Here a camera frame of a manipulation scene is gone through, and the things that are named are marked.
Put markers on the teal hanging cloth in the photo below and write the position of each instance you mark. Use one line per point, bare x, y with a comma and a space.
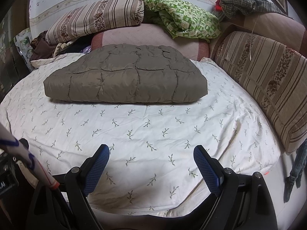
296, 172

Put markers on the white sleeved forearm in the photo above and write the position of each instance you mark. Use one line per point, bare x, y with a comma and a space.
15, 148

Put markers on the purple patterned cloth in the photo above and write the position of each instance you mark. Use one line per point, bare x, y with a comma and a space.
86, 50

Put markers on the white leaf-print bed sheet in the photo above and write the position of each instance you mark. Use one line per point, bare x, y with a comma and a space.
151, 169

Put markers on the dark brown garment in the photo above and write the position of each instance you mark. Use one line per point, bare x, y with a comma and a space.
40, 48

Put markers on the red cloth item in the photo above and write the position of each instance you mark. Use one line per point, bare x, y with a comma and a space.
218, 7

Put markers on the grey checked garment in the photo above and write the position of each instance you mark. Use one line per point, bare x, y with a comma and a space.
247, 7

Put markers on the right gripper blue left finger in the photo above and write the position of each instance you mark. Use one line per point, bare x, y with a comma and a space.
92, 169

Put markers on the striped brown side pillow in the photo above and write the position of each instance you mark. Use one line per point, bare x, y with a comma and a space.
275, 76

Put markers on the olive quilted puffer jacket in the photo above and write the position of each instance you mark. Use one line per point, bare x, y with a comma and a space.
126, 73

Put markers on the pink quilted blanket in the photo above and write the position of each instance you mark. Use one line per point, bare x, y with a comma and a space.
152, 34

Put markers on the green white patterned quilt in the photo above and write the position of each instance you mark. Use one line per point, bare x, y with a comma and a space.
182, 19

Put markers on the striped floral pillow at headboard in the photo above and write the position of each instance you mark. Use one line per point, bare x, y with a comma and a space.
95, 17

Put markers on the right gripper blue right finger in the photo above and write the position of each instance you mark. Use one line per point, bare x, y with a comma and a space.
209, 169

